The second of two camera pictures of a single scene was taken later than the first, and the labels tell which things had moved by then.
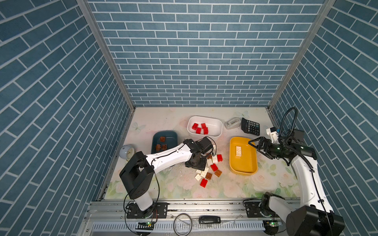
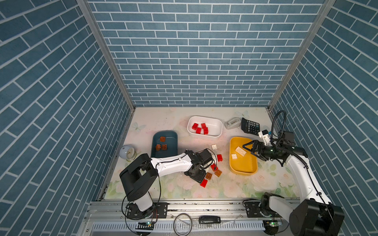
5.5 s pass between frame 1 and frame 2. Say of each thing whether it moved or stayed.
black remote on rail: stayed
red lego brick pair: stayed
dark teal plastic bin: stayed
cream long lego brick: moved
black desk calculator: stayed
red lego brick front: stayed
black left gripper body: moved
